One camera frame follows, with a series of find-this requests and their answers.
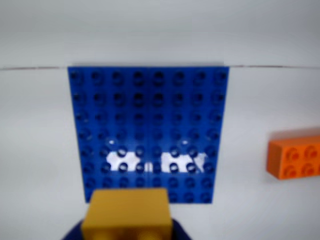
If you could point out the blue 8x8 baseplate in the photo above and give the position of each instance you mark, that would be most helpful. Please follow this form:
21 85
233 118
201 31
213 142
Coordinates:
147 112

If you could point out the orange 2x4 block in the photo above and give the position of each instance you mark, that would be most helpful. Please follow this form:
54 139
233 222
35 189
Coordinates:
295 157

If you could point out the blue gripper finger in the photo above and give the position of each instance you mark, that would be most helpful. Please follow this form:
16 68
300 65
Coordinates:
178 232
75 233

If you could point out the yellow 2x2 block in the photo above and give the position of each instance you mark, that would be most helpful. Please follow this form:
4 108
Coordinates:
127 215

